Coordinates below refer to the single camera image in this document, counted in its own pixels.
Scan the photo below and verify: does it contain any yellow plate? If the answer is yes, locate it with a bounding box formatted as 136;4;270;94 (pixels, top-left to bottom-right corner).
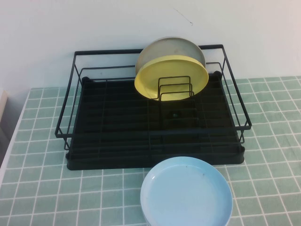
134;55;209;102

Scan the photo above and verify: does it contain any grey plate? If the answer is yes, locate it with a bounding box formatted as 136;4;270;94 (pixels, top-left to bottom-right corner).
135;36;207;74

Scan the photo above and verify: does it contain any light blue plate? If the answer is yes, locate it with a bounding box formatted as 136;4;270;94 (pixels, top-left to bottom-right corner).
140;157;234;226

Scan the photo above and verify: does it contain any black plastic drip tray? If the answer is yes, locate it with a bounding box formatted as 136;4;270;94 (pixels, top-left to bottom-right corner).
65;71;246;171

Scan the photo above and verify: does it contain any green checkered tablecloth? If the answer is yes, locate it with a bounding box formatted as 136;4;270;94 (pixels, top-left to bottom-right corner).
0;76;301;226

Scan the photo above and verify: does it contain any black wire dish rack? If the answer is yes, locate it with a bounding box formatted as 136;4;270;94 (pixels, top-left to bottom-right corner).
54;43;253;152

